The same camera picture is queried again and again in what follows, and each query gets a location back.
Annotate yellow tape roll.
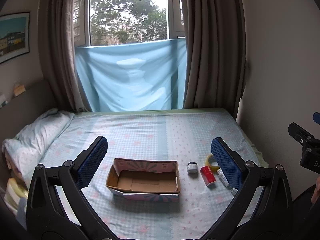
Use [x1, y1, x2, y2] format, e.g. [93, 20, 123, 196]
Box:
[206, 154, 220, 168]

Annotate light blue hanging cloth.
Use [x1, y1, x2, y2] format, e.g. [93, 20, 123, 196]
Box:
[74, 38, 188, 112]

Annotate person's dark pants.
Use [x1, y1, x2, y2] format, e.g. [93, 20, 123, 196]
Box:
[291, 182, 320, 232]

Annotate framed wall picture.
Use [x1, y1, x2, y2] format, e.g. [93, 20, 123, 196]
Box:
[0, 12, 31, 64]

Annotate white pillow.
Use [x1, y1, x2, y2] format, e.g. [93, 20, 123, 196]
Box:
[2, 108, 75, 193]

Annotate window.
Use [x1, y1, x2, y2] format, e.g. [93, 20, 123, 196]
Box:
[74, 0, 187, 47]

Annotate person's right hand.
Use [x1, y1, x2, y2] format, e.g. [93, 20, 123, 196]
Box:
[311, 176, 320, 203]

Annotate beige headboard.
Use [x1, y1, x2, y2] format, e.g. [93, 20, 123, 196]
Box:
[0, 79, 57, 160]

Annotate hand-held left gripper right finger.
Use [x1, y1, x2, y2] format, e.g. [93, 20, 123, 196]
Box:
[211, 137, 294, 233]

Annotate cardboard box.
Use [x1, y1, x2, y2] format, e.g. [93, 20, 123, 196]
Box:
[106, 157, 181, 201]

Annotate white ointment tube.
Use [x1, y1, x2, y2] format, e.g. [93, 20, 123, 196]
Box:
[216, 168, 230, 187]

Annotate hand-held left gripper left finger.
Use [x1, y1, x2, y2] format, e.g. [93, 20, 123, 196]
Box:
[26, 135, 109, 233]

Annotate stack of folded cloths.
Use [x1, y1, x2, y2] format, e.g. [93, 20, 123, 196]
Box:
[4, 177, 29, 214]

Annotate bed with floral checked sheet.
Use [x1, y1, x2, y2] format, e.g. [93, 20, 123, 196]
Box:
[2, 107, 269, 240]

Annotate small red carton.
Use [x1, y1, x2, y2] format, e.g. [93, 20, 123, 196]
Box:
[199, 165, 217, 187]

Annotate yellowish box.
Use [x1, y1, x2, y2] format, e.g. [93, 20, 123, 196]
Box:
[13, 83, 27, 97]

